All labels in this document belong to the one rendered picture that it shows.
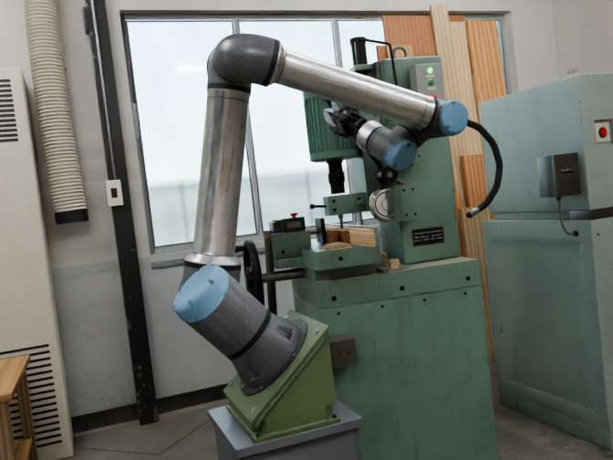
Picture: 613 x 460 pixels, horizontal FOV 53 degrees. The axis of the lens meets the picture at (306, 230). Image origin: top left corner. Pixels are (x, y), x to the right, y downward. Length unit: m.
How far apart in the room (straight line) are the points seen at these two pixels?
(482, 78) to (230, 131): 2.71
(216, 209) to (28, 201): 1.59
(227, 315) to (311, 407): 0.28
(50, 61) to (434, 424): 2.35
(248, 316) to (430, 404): 0.94
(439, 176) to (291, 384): 1.08
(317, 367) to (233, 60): 0.74
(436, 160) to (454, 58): 1.90
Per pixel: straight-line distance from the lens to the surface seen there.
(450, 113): 1.66
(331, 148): 2.14
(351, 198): 2.20
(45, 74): 3.24
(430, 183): 2.22
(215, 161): 1.59
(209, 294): 1.41
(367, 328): 2.05
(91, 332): 3.39
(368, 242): 1.92
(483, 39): 4.19
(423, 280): 2.10
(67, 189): 3.16
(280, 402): 1.43
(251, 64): 1.50
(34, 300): 3.07
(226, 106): 1.60
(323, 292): 1.99
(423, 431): 2.21
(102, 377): 3.44
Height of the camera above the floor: 1.07
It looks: 3 degrees down
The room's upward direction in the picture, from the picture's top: 6 degrees counter-clockwise
